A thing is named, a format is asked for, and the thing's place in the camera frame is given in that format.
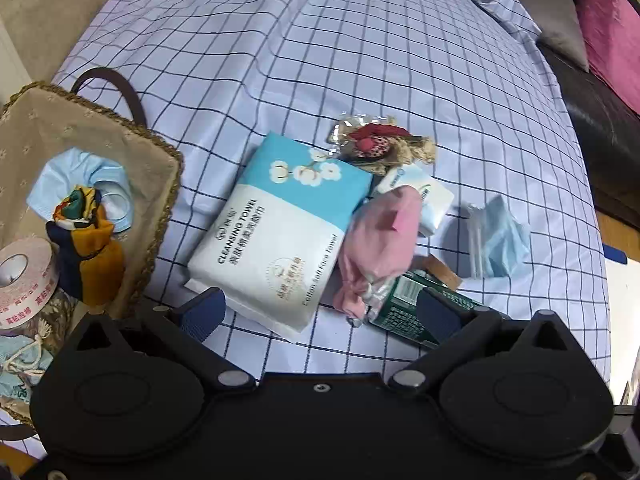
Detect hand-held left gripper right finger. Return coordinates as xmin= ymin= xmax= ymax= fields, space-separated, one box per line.
xmin=388 ymin=285 xmax=572 ymax=394

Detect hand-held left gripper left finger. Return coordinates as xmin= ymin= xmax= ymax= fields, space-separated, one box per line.
xmin=74 ymin=287 xmax=257 ymax=394

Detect green pack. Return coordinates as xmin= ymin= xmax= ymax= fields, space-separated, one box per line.
xmin=367 ymin=269 xmax=506 ymax=351

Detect pink cloth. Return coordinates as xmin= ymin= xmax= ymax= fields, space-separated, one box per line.
xmin=334 ymin=185 xmax=423 ymax=326

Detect white and blue face towel pack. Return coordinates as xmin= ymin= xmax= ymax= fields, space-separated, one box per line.
xmin=185 ymin=131 xmax=373 ymax=333

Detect blue face mask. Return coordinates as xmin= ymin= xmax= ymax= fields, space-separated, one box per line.
xmin=27 ymin=152 xmax=135 ymax=233
xmin=482 ymin=195 xmax=532 ymax=279

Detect yellow and navy scarf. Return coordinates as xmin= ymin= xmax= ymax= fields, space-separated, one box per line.
xmin=46 ymin=185 xmax=126 ymax=306

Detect small white tissue pack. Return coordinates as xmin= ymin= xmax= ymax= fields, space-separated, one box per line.
xmin=372 ymin=164 xmax=455 ymax=237

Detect woven basket with beige lining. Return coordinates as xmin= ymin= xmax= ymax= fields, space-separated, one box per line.
xmin=0 ymin=67 xmax=183 ymax=441

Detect brown floral pouch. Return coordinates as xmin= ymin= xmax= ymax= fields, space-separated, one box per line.
xmin=0 ymin=287 xmax=81 ymax=356

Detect white tape roll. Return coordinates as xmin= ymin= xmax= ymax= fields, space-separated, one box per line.
xmin=0 ymin=237 xmax=61 ymax=331

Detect red and lace fabric ornament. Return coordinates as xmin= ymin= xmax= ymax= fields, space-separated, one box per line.
xmin=327 ymin=114 xmax=436 ymax=177

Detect light blue drawstring pouch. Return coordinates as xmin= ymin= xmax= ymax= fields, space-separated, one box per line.
xmin=0 ymin=335 xmax=53 ymax=406

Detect brown cardboard piece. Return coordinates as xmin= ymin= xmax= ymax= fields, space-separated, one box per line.
xmin=425 ymin=254 xmax=463 ymax=291

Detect dark sofa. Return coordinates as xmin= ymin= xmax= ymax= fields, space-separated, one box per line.
xmin=537 ymin=42 xmax=640 ymax=231

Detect checked bedsheet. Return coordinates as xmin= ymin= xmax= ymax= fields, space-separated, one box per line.
xmin=0 ymin=0 xmax=613 ymax=441

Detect grey pillow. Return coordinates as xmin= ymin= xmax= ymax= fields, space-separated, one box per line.
xmin=492 ymin=0 xmax=591 ymax=71

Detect magenta pillow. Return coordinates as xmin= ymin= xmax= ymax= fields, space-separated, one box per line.
xmin=575 ymin=0 xmax=640 ymax=116

